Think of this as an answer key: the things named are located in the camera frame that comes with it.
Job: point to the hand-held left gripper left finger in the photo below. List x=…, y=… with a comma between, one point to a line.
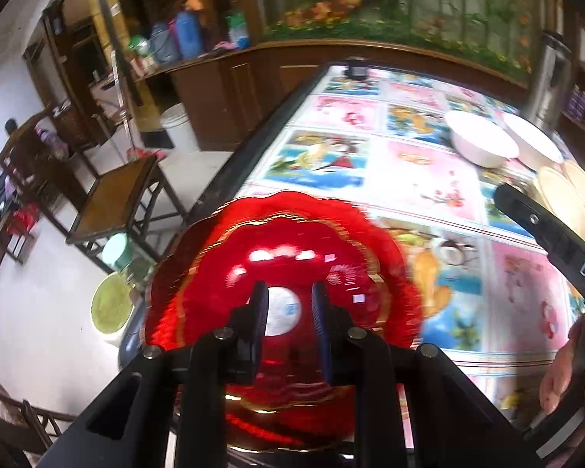
x=260, y=319

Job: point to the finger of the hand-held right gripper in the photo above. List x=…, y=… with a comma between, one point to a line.
x=529, y=214

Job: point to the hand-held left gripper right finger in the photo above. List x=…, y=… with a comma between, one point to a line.
x=321, y=326

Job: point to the white bowl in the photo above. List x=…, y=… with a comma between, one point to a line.
x=480, y=139
x=534, y=144

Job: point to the red scalloped plate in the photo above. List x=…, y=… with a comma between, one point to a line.
x=282, y=248

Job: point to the person's right hand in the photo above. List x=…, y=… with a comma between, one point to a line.
x=558, y=380

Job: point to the fruit printed tablecloth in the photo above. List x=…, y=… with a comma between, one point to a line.
x=419, y=170

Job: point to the steel vacuum flask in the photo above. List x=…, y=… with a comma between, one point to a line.
x=548, y=83

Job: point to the mint green plastic container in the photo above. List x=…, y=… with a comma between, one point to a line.
x=119, y=251

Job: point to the wooden square chair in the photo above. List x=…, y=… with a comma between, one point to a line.
x=117, y=195

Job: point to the white bucket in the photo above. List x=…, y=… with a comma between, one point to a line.
x=178, y=129

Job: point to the wooden sideboard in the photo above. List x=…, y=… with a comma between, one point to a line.
x=224, y=97

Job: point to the small black device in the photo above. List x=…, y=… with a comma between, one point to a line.
x=357, y=67

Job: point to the dark wooden chair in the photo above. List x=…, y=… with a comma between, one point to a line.
x=9, y=424

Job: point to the carved wooden chair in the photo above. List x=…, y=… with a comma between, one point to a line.
x=24, y=156

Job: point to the green packet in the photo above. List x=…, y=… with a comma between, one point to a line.
x=238, y=29

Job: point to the blue water jug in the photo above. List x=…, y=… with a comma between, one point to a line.
x=165, y=44

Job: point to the blue detergent bottle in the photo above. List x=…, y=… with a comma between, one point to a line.
x=189, y=34

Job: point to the wooden shelf unit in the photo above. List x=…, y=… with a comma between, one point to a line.
x=78, y=68

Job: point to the landscape wall mural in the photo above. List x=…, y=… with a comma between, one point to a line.
x=395, y=5

